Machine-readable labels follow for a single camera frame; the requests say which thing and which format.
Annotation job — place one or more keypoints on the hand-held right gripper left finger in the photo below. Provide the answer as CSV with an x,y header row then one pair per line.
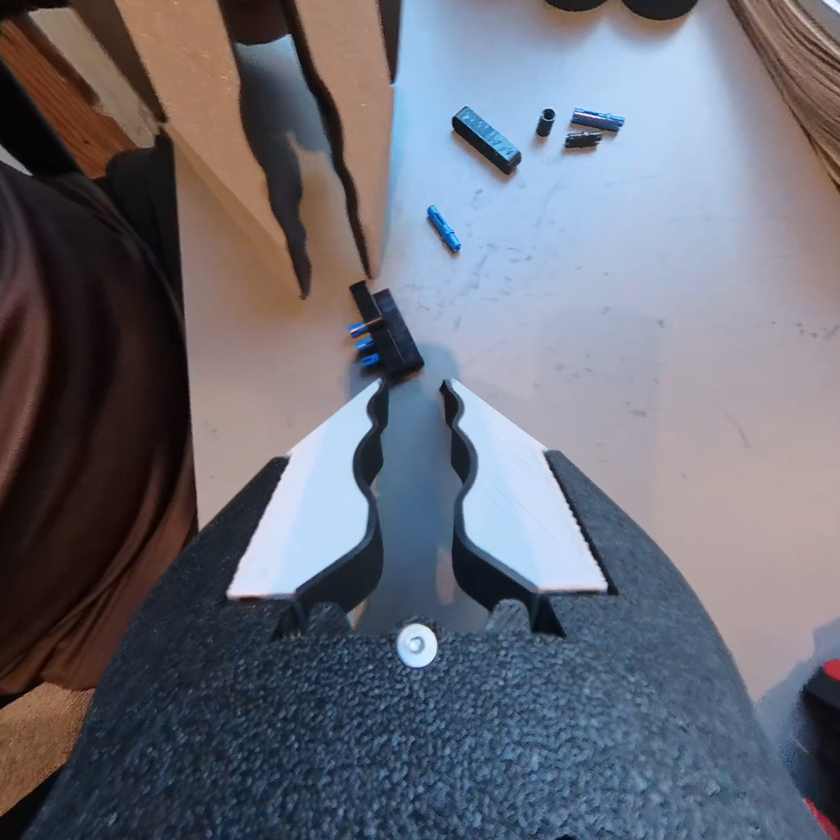
x,y
308,525

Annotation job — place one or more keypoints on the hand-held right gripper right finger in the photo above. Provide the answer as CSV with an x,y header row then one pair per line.
x,y
531,525

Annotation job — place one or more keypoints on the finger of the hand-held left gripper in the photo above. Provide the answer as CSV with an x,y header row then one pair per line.
x,y
197,98
358,98

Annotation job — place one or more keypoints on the short black brick beam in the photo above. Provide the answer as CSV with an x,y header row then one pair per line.
x,y
392,352

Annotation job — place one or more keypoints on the small black brick beam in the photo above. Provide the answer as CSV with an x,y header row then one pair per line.
x,y
364,302

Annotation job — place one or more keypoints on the long black brick beam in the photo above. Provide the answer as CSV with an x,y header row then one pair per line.
x,y
410,346

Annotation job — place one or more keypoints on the black brick pin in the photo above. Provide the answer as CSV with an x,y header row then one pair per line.
x,y
583,139

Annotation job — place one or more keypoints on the white desk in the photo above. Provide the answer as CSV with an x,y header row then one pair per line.
x,y
623,361

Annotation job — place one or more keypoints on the person's black trousers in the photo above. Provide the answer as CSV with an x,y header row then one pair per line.
x,y
148,216

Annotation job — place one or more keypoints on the black brick beam with holes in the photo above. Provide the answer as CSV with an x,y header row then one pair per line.
x,y
487,140

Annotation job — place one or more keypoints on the black brick bush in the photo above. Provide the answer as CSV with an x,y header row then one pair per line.
x,y
544,123

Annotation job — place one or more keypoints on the person's brown sweater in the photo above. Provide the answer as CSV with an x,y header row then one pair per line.
x,y
79,426

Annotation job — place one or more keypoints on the red white blue toy car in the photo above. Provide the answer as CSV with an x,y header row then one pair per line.
x,y
823,722

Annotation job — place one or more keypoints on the open instruction booklet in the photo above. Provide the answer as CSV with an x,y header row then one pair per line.
x,y
800,79

